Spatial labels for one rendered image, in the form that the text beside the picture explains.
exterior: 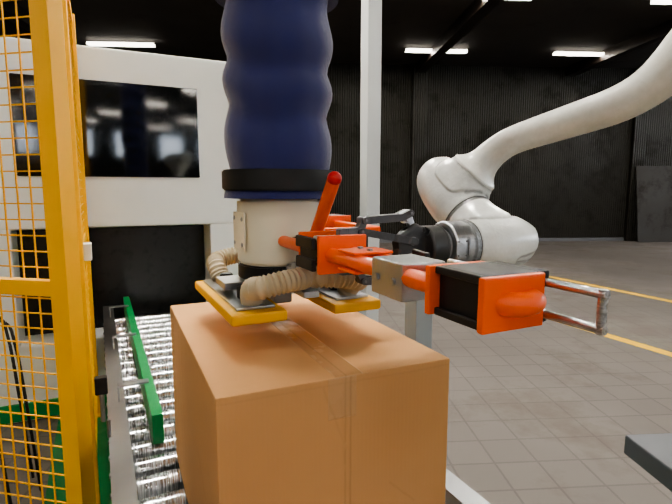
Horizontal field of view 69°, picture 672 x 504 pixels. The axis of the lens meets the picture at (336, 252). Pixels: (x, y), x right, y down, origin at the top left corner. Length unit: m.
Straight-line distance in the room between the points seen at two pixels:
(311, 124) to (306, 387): 0.48
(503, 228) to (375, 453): 0.44
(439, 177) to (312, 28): 0.37
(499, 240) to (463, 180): 0.15
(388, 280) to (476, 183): 0.45
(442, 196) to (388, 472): 0.51
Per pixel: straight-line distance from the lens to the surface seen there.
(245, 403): 0.74
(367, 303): 0.93
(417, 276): 0.53
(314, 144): 0.93
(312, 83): 0.95
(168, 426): 1.60
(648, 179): 13.64
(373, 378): 0.81
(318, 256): 0.73
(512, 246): 0.92
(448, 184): 0.99
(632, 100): 0.93
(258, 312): 0.85
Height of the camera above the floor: 1.24
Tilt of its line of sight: 7 degrees down
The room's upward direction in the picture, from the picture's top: straight up
